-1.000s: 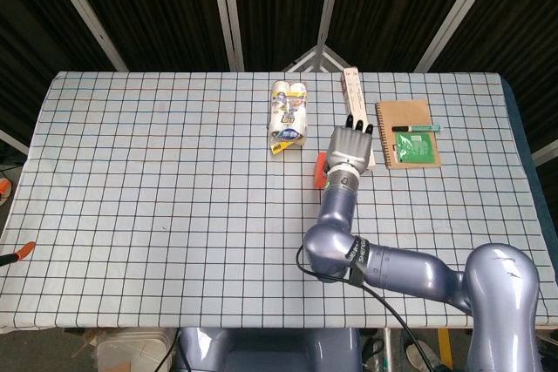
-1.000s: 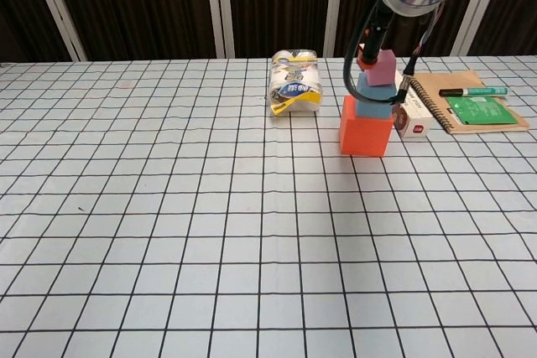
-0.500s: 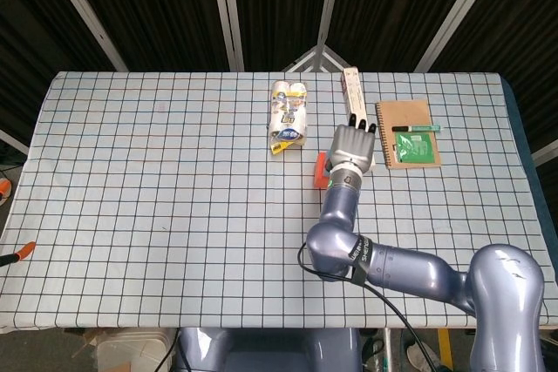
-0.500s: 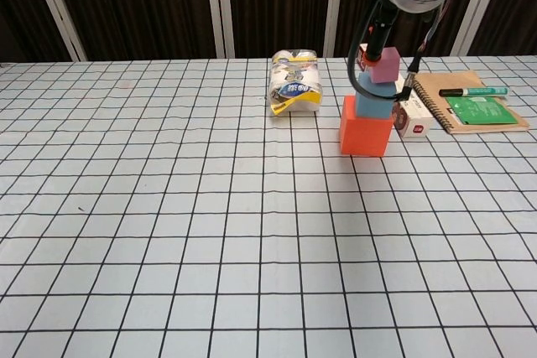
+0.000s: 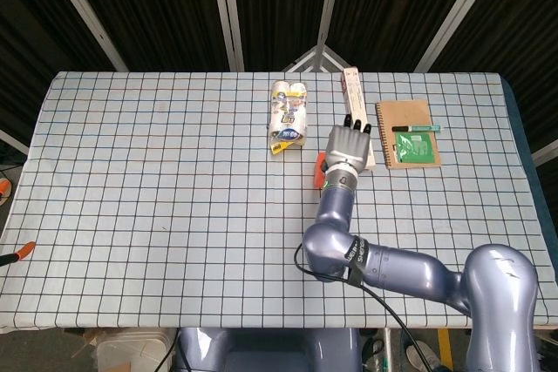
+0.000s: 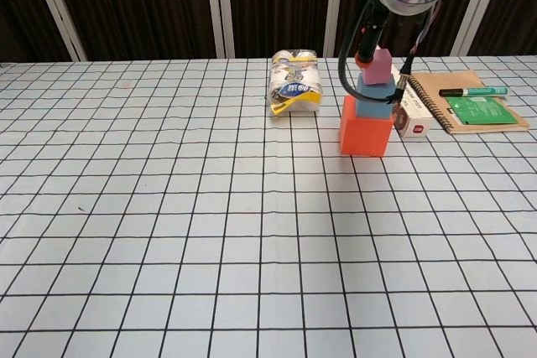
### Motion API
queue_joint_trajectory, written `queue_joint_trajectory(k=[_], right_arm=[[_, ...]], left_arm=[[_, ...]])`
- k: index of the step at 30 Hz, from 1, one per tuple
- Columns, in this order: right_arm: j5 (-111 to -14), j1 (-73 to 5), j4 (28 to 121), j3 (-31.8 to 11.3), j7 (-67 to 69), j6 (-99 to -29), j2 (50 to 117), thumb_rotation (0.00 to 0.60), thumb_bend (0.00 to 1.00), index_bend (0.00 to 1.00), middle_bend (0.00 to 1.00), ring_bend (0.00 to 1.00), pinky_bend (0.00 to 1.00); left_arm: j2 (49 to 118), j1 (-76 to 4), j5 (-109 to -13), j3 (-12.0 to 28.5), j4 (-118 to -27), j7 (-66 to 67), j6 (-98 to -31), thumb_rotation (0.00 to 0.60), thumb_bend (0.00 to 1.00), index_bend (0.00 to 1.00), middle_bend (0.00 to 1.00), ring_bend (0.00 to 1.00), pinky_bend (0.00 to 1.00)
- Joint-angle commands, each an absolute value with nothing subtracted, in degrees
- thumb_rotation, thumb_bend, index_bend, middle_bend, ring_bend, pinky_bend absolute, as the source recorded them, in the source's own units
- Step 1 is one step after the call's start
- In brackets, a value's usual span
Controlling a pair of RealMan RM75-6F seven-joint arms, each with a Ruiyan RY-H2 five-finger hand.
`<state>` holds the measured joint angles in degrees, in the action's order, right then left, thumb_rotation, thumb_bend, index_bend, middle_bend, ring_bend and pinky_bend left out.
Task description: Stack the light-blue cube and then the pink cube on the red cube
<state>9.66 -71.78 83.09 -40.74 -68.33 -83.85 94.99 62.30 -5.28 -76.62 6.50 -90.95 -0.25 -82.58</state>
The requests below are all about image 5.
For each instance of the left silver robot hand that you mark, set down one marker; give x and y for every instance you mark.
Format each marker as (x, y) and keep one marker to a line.
(24, 250)

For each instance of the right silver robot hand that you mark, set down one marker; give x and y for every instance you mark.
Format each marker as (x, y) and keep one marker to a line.
(349, 147)

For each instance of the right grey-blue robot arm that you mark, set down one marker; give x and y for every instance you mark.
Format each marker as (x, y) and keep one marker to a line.
(335, 211)

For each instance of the orange foam cube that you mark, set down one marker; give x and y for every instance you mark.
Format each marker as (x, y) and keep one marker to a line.
(317, 178)

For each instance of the long white cardboard box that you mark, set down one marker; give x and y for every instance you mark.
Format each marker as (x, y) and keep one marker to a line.
(353, 89)

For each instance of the green sachet packet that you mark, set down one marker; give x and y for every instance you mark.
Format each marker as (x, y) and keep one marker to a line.
(414, 150)

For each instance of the brown spiral notebook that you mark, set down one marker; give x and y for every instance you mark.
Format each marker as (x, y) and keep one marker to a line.
(405, 112)

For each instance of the green marker pen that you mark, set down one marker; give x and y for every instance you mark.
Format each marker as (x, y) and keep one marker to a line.
(418, 128)

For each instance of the white plastic bin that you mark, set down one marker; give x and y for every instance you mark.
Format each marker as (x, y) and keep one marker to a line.
(131, 350)

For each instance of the checked light blue tablecloth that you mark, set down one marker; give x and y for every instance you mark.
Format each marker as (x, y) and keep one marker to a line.
(174, 193)

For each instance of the dark blue table cover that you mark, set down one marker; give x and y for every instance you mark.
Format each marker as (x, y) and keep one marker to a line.
(523, 128)

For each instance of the white metal table leg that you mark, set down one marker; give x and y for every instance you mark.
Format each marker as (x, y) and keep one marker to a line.
(387, 350)

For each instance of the white shoe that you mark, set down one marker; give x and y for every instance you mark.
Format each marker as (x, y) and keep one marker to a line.
(420, 352)

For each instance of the grey-blue robot torso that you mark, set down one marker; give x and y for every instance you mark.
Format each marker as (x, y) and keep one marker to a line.
(270, 354)

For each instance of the triangular metal frame bracket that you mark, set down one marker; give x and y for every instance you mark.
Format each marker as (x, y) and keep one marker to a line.
(301, 58)

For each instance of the white metal frame post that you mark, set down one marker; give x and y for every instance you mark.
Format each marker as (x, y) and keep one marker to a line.
(460, 10)
(329, 10)
(87, 15)
(13, 142)
(547, 152)
(232, 10)

